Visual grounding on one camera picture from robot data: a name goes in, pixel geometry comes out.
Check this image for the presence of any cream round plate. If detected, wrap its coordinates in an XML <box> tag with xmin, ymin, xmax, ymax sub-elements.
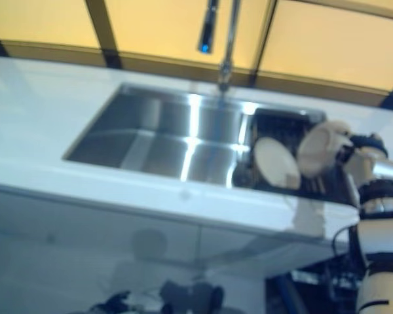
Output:
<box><xmin>252</xmin><ymin>136</ymin><xmax>302</xmax><ymax>189</ymax></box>
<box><xmin>297</xmin><ymin>120</ymin><xmax>351</xmax><ymax>179</ymax></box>

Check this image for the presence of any chrome pull-down faucet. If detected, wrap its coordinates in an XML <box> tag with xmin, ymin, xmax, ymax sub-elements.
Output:
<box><xmin>196</xmin><ymin>0</ymin><xmax>244</xmax><ymax>96</ymax></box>

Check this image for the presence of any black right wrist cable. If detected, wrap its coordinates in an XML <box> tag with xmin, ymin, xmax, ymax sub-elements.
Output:
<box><xmin>332</xmin><ymin>222</ymin><xmax>358</xmax><ymax>259</ymax></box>

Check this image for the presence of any white glossy cabinet door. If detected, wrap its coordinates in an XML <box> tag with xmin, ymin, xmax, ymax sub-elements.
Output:
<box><xmin>0</xmin><ymin>189</ymin><xmax>202</xmax><ymax>285</ymax></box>
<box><xmin>196</xmin><ymin>225</ymin><xmax>335</xmax><ymax>279</ymax></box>

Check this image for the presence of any yellow window with dark frame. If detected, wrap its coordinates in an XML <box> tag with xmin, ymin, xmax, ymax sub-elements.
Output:
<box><xmin>0</xmin><ymin>0</ymin><xmax>393</xmax><ymax>112</ymax></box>

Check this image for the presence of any stainless steel sink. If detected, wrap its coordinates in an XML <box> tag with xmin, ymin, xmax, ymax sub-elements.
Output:
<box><xmin>62</xmin><ymin>81</ymin><xmax>328</xmax><ymax>197</ymax></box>

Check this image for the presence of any black sink dish rack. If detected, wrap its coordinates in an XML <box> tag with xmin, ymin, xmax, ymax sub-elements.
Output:
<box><xmin>248</xmin><ymin>107</ymin><xmax>360</xmax><ymax>201</ymax></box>

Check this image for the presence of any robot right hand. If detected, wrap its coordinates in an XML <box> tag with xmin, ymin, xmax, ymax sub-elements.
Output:
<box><xmin>338</xmin><ymin>130</ymin><xmax>390</xmax><ymax>165</ymax></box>

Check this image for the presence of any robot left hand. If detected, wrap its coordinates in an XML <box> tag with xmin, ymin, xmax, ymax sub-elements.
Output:
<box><xmin>96</xmin><ymin>290</ymin><xmax>132</xmax><ymax>314</ymax></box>

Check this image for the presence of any wire dishwasher rack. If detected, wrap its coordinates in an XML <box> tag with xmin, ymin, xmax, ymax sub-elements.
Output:
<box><xmin>291</xmin><ymin>258</ymin><xmax>364</xmax><ymax>292</ymax></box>

